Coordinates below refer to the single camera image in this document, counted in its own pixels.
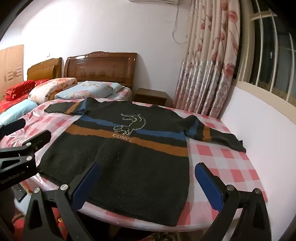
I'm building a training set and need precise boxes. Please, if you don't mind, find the carved brown wooden headboard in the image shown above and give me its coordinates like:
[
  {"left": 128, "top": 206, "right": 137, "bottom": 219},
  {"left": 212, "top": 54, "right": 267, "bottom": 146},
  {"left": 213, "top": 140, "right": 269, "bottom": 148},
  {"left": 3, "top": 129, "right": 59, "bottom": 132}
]
[{"left": 63, "top": 52, "right": 137, "bottom": 90}]

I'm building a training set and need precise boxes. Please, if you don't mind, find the flat cardboard box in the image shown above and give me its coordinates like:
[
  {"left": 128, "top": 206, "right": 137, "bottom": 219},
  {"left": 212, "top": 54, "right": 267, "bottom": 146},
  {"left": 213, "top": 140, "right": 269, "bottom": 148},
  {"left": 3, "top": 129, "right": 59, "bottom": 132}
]
[{"left": 0, "top": 44, "right": 25, "bottom": 100}]

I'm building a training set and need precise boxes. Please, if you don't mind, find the blue floral folded quilt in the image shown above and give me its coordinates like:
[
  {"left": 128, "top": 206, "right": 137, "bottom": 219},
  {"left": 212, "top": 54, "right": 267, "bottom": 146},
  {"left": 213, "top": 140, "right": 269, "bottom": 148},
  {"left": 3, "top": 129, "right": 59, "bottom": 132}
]
[{"left": 54, "top": 81, "right": 125, "bottom": 100}]

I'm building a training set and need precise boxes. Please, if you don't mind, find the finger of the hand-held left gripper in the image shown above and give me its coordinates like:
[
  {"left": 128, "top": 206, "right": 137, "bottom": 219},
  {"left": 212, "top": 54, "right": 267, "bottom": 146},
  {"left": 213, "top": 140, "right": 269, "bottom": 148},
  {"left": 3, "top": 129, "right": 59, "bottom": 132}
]
[
  {"left": 0, "top": 130, "right": 52, "bottom": 174},
  {"left": 0, "top": 118, "right": 26, "bottom": 140}
]

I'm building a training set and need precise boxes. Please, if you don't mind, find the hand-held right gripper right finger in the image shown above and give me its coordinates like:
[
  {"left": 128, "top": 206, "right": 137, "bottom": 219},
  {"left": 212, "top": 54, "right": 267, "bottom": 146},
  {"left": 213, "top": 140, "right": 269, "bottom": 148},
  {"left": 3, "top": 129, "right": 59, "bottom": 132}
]
[{"left": 195, "top": 162, "right": 272, "bottom": 241}]

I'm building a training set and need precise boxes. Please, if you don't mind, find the air conditioner hose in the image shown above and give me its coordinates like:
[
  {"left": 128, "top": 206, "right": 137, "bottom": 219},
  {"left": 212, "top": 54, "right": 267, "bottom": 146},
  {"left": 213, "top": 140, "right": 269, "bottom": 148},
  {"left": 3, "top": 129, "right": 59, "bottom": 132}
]
[{"left": 171, "top": 5, "right": 188, "bottom": 44}]

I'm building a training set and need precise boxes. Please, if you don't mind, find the pink floral curtain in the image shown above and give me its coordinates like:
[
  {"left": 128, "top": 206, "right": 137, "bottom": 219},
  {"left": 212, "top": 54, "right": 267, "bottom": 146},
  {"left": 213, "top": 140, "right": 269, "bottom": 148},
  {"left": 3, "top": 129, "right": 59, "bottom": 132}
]
[{"left": 172, "top": 0, "right": 242, "bottom": 121}]

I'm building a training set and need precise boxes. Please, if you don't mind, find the brown wooden nightstand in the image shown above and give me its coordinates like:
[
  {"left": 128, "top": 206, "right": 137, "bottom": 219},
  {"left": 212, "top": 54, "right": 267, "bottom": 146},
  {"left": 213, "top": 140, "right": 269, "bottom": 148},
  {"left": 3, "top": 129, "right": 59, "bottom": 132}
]
[{"left": 134, "top": 88, "right": 167, "bottom": 107}]

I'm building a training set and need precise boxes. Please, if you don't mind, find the red patterned blanket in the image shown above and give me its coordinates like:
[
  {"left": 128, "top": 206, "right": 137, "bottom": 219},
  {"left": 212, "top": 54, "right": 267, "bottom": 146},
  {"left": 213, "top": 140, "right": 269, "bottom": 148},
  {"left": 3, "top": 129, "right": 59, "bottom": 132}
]
[{"left": 0, "top": 79, "right": 50, "bottom": 114}]

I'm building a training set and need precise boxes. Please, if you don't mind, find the plain brown wooden headboard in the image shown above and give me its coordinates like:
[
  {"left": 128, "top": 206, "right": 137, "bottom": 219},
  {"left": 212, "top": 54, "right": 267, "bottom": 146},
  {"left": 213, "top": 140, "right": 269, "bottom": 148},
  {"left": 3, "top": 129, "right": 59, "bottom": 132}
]
[{"left": 26, "top": 57, "right": 63, "bottom": 81}]

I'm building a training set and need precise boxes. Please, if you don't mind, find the light blue pillow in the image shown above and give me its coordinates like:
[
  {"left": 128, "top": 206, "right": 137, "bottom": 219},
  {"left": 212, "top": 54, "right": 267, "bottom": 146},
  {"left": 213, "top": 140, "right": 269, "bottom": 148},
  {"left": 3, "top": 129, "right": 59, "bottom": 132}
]
[{"left": 0, "top": 100, "right": 38, "bottom": 126}]

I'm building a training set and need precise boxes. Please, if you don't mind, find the orange floral pillow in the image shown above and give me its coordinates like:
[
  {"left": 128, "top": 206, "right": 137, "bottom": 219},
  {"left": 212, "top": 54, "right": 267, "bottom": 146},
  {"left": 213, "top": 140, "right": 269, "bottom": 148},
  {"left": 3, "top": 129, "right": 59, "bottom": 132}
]
[{"left": 28, "top": 77, "right": 78, "bottom": 102}]

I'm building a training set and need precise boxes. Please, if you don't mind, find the dark striped knit sweater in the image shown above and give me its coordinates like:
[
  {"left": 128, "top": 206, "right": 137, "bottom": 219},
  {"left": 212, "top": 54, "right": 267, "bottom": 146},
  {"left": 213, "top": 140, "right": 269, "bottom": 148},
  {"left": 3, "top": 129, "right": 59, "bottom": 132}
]
[{"left": 38, "top": 97, "right": 247, "bottom": 227}]

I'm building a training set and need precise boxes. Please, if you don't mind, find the window with white grille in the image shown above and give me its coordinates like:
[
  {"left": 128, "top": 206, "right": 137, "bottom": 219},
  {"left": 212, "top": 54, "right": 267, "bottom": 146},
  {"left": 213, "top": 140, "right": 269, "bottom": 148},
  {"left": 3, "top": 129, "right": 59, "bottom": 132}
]
[{"left": 236, "top": 0, "right": 296, "bottom": 107}]

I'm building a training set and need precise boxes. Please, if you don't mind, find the white air conditioner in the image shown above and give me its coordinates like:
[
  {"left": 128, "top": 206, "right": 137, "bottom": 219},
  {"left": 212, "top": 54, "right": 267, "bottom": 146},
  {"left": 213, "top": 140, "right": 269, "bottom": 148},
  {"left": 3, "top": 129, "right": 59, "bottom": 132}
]
[{"left": 128, "top": 0, "right": 179, "bottom": 5}]

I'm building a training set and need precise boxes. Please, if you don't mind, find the pink checkered plastic tablecloth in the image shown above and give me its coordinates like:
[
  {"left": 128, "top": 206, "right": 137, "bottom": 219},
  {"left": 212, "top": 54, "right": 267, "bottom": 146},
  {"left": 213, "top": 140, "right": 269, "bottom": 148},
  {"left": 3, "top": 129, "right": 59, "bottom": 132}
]
[{"left": 0, "top": 97, "right": 269, "bottom": 232}]

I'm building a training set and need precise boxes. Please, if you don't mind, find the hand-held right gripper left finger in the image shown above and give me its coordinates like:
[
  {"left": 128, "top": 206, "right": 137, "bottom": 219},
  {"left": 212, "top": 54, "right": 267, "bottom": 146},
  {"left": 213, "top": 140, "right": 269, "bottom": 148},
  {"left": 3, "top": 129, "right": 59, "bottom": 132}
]
[{"left": 21, "top": 162, "right": 101, "bottom": 241}]

